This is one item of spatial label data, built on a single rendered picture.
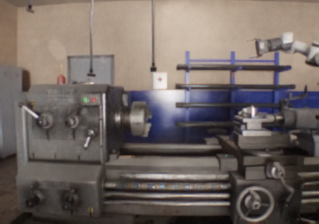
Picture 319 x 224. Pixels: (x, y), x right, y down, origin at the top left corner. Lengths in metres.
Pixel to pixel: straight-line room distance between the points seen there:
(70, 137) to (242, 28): 4.37
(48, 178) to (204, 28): 4.20
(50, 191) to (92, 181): 0.27
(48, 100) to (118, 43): 3.49
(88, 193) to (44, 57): 4.44
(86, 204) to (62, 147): 0.38
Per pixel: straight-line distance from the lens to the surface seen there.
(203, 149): 1.63
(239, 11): 5.08
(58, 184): 1.33
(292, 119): 1.67
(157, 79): 4.33
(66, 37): 5.19
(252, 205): 1.22
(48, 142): 1.43
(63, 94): 1.34
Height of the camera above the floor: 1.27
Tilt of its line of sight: 3 degrees down
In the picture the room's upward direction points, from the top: straight up
